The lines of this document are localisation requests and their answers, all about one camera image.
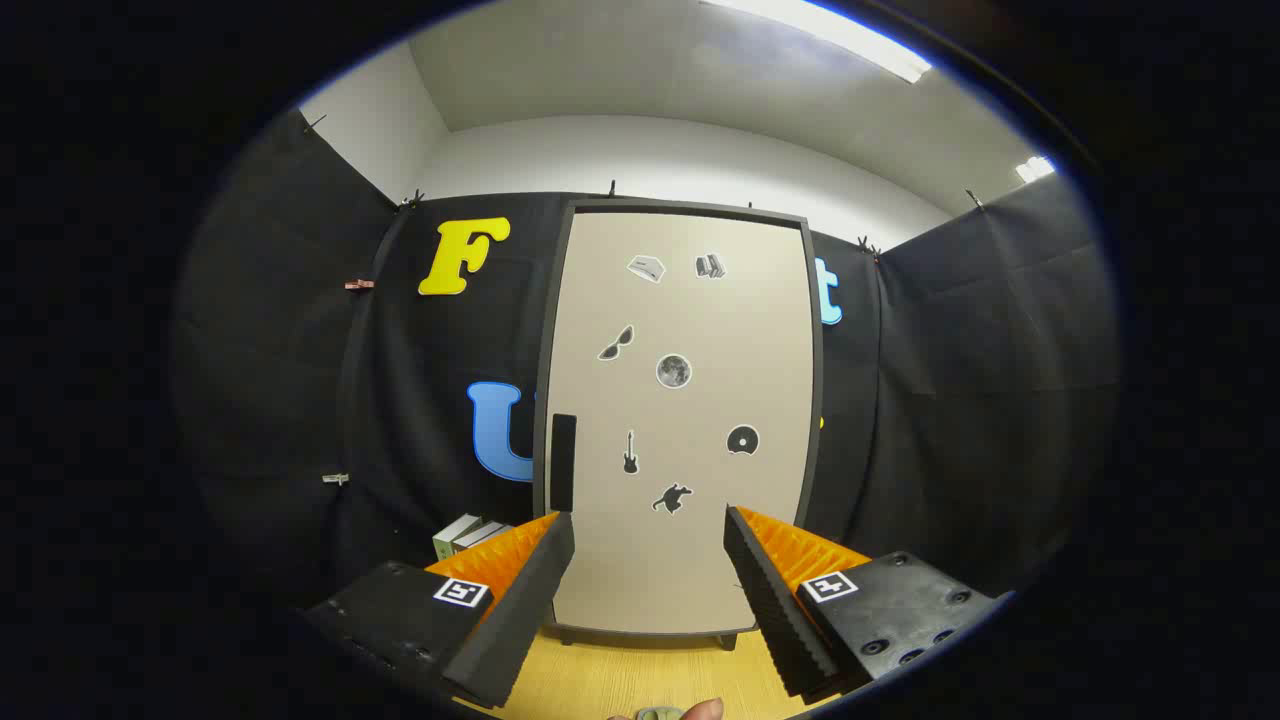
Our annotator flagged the dark grey cabinet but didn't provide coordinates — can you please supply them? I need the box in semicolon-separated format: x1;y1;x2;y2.
532;197;826;651

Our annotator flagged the long ceiling light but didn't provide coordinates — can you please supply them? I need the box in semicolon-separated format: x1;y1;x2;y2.
700;0;933;84

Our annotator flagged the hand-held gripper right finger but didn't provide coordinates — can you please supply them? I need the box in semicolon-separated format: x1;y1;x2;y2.
722;504;1011;706

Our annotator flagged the black backdrop cloth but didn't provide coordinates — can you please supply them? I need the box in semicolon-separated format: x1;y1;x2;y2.
170;105;1121;611

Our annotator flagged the black door handle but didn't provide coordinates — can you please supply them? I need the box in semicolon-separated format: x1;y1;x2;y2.
550;413;579;514

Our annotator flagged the green book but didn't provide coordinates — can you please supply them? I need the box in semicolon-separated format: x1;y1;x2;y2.
433;514;483;563

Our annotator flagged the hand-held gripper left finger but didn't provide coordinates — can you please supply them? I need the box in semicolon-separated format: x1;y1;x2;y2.
303;510;578;711

